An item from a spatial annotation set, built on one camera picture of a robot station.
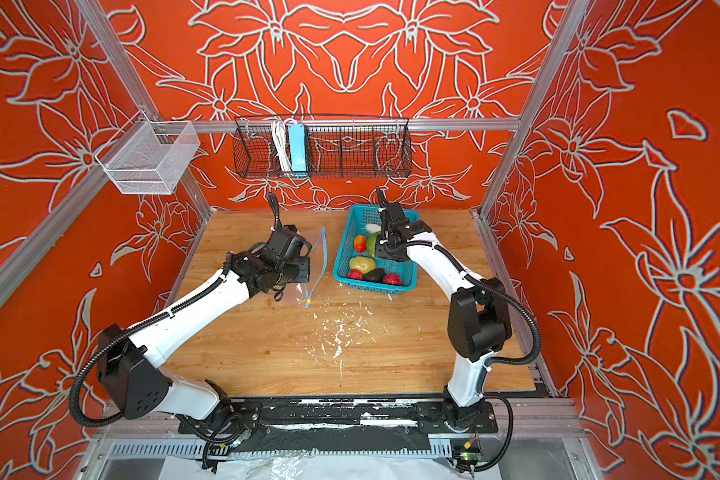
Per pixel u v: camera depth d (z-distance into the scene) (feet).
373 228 3.60
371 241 3.36
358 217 3.62
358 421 2.40
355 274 3.11
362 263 3.20
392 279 3.11
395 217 2.29
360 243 3.42
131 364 1.29
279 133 2.87
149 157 3.03
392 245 2.12
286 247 1.97
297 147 2.94
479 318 1.56
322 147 3.24
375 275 3.12
